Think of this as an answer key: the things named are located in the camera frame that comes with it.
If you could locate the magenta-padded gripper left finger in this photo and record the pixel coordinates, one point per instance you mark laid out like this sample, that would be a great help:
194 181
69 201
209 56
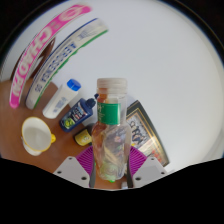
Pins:
70 170

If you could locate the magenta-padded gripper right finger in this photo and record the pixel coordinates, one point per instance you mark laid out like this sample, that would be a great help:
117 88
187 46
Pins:
148 170

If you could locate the clear bottle with green label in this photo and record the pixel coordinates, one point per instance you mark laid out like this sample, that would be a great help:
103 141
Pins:
111 140

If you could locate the brown pump bottle yellow label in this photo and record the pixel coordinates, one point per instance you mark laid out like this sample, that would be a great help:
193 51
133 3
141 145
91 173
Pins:
82 137

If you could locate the framed group picture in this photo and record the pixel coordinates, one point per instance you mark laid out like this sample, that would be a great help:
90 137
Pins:
146 133

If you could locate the white mug with yellow rim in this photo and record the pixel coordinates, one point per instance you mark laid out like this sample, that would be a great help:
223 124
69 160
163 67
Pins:
35 135

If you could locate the dark blue pump bottle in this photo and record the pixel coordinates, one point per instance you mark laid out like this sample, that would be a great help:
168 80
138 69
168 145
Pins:
76 115

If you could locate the white bottle with blue cap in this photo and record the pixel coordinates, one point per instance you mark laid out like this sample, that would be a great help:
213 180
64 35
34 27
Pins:
58 101

